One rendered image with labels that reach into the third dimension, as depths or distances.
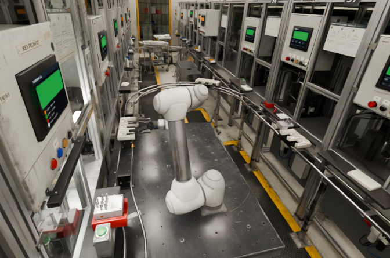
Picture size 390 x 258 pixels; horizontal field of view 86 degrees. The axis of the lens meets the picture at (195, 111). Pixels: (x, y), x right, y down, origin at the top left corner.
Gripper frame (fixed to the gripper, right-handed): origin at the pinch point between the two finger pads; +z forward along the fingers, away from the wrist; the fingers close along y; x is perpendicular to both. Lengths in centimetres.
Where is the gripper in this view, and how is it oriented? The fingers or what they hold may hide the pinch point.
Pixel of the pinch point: (132, 126)
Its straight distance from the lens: 175.9
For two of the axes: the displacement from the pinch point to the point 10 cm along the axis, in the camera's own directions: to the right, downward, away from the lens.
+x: 2.3, 4.4, -8.7
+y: 0.5, -8.9, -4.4
